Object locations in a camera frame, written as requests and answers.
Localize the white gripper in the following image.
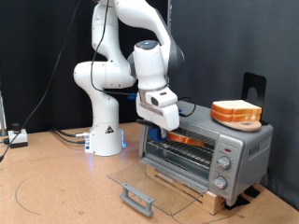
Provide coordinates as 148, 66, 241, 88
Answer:
135, 92, 181, 139

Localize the white bread slice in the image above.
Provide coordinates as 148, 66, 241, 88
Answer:
167, 131, 206, 147
210, 100, 263, 116
210, 110, 261, 123

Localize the glass oven door with handle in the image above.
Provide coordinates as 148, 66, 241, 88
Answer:
107, 157, 209, 217

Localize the silver oven knob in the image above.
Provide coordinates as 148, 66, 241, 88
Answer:
217, 156, 233, 171
212, 175, 228, 190

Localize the silver toaster oven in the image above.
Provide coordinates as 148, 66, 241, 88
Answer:
138, 101, 275, 207

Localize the round wooden cutting board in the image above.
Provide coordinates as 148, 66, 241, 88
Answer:
209, 116, 263, 133

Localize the slotted wooden block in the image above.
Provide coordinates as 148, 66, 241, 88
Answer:
145, 164, 227, 217

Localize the black foam pad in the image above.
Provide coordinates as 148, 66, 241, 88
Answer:
223, 194, 251, 211
244, 186, 261, 199

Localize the black metal bookend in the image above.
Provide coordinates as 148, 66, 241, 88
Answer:
242, 72, 269, 126

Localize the vertical metal pole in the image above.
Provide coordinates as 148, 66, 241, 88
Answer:
166, 0, 173, 32

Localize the white box with black button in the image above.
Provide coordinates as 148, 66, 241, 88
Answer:
7, 122, 29, 148

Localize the wire oven rack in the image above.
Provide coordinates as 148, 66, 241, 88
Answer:
147, 129, 217, 171

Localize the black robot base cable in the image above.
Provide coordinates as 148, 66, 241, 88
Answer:
50, 126, 92, 138
54, 132, 88, 145

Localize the black hanging cable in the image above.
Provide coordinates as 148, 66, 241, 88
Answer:
0, 0, 82, 162

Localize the metal frame post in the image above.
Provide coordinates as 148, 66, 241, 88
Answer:
0, 90, 7, 137

